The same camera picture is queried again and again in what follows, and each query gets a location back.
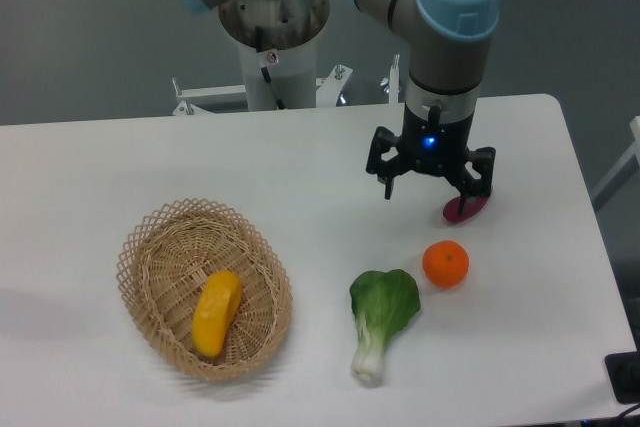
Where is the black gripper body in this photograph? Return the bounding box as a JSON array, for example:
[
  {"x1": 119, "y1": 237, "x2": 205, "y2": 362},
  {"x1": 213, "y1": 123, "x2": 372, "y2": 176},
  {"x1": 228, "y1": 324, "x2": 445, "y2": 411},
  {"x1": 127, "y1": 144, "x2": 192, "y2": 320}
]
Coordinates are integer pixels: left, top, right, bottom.
[{"x1": 397, "y1": 107, "x2": 474, "y2": 178}]

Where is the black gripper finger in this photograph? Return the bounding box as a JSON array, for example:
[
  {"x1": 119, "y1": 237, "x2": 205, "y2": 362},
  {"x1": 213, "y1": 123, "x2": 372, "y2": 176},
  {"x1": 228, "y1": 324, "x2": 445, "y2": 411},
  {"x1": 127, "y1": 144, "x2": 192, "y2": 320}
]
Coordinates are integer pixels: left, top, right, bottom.
[
  {"x1": 366, "y1": 126, "x2": 415, "y2": 199},
  {"x1": 451, "y1": 147, "x2": 496, "y2": 212}
]

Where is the yellow mango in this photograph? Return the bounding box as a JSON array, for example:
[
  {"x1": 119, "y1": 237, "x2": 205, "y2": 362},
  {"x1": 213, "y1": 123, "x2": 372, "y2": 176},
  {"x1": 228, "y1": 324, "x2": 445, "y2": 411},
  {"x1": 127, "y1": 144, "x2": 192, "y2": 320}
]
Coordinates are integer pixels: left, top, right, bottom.
[{"x1": 191, "y1": 270, "x2": 242, "y2": 357}]

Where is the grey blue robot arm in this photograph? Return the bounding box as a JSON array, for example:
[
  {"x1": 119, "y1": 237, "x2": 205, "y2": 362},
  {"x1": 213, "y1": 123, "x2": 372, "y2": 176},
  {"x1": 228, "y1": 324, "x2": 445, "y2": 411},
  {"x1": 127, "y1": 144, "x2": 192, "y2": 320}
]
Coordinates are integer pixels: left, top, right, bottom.
[{"x1": 182, "y1": 0, "x2": 500, "y2": 223}]

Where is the woven wicker basket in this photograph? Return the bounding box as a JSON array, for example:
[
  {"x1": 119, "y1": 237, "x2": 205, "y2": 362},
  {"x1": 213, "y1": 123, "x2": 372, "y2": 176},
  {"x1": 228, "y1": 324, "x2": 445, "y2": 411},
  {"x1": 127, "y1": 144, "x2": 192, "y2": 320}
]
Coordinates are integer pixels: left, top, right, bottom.
[{"x1": 116, "y1": 199, "x2": 293, "y2": 382}]

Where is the purple sweet potato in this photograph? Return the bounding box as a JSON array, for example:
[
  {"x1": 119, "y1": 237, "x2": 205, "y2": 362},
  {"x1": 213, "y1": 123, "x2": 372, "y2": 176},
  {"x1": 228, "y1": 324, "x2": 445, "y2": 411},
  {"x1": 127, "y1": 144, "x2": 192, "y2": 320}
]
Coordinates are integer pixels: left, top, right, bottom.
[{"x1": 442, "y1": 191, "x2": 493, "y2": 224}]

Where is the orange tangerine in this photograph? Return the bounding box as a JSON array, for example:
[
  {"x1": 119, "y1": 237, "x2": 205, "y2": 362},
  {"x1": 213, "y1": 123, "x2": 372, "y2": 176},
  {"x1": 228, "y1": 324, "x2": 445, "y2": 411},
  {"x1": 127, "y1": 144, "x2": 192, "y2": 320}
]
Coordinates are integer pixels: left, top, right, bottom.
[{"x1": 422, "y1": 240, "x2": 470, "y2": 289}]

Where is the green bok choy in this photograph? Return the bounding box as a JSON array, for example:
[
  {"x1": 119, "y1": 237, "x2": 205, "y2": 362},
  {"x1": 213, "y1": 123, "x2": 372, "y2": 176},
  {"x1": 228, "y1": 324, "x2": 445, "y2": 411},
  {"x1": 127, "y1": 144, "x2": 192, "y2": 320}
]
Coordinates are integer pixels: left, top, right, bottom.
[{"x1": 349, "y1": 269, "x2": 421, "y2": 386}]

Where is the black device at edge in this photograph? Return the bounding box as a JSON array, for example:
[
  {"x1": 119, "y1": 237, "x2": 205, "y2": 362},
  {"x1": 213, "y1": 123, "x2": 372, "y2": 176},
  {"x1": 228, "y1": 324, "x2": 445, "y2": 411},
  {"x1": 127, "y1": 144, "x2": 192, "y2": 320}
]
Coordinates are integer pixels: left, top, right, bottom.
[{"x1": 604, "y1": 351, "x2": 639, "y2": 404}]

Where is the white frame at right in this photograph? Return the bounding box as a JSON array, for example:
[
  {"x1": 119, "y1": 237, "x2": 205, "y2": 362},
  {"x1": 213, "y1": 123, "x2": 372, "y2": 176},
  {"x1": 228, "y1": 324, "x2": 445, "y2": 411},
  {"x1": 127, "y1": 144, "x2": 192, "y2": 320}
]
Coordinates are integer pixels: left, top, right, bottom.
[{"x1": 590, "y1": 116, "x2": 639, "y2": 212}]

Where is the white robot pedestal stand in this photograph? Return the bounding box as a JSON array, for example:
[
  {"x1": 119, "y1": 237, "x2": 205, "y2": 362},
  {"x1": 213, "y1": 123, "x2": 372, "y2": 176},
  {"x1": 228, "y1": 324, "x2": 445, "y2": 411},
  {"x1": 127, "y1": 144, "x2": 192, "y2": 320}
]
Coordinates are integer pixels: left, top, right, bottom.
[{"x1": 170, "y1": 0, "x2": 403, "y2": 116}]

